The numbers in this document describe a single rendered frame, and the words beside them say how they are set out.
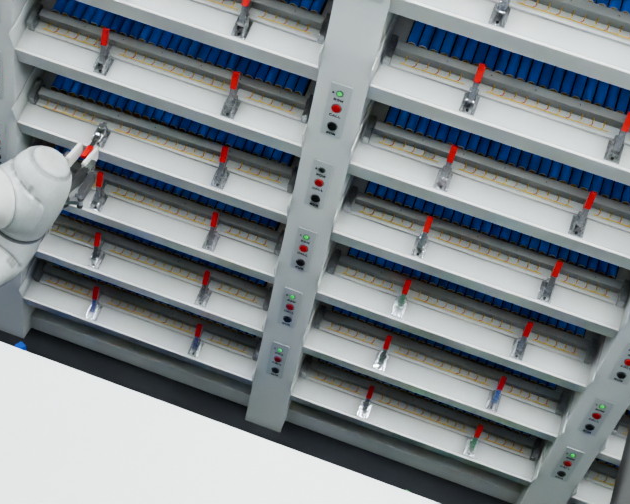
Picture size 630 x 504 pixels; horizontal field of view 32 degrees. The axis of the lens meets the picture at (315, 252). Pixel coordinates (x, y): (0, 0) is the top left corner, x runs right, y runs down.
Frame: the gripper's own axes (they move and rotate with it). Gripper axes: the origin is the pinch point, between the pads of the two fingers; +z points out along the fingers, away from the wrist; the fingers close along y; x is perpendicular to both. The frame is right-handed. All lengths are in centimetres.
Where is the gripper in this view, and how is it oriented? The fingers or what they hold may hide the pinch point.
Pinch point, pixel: (81, 158)
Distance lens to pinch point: 230.2
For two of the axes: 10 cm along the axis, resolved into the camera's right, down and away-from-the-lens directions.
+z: 2.7, -5.6, 7.8
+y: 9.4, 3.3, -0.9
